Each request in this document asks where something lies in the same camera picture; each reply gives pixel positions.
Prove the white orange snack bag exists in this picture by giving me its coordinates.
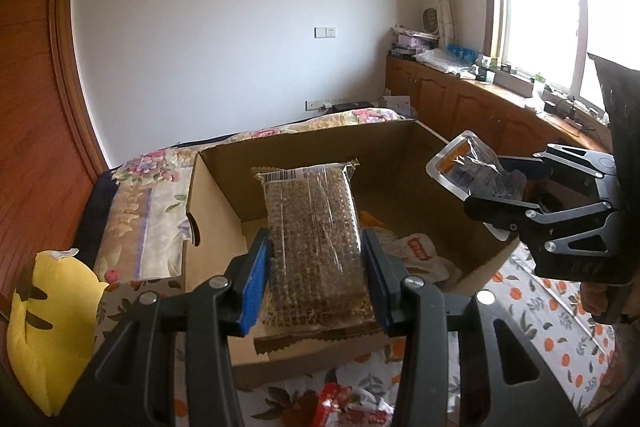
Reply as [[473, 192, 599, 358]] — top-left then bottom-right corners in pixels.
[[373, 228, 462, 289]]

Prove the clear orange snack pouch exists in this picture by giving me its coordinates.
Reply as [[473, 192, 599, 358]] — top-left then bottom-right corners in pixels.
[[425, 129, 528, 242]]

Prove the brown sesame bar pack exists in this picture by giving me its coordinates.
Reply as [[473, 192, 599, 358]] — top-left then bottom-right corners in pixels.
[[253, 160, 381, 353]]

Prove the right hand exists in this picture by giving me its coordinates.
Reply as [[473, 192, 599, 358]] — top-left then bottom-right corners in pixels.
[[580, 283, 608, 317]]

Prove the brown cardboard box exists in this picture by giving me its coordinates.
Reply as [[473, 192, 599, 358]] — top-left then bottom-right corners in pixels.
[[182, 118, 524, 390]]

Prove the orange print bedsheet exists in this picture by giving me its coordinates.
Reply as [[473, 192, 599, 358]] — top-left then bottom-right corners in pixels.
[[238, 246, 615, 426]]

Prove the yellow plush toy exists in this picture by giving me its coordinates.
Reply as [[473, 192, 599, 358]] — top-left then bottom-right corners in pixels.
[[6, 248, 106, 416]]

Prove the orange snack packet in box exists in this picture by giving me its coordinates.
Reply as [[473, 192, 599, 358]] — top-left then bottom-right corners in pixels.
[[358, 210, 385, 229]]

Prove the red white snack packet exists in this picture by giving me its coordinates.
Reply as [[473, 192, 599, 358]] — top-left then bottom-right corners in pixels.
[[312, 383, 394, 427]]

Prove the wooden cabinet counter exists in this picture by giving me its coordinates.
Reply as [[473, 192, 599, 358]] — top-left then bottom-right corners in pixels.
[[385, 55, 611, 156]]

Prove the floral quilt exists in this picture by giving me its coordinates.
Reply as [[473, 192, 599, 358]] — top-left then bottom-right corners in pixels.
[[74, 107, 407, 287]]

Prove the wooden wardrobe door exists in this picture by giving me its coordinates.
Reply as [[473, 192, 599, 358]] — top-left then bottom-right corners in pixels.
[[1, 0, 106, 297]]

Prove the white wall socket strip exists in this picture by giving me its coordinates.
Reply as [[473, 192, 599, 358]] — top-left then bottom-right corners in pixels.
[[305, 100, 333, 112]]

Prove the white wall switch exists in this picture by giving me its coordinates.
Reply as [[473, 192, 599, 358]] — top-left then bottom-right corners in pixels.
[[314, 27, 336, 39]]

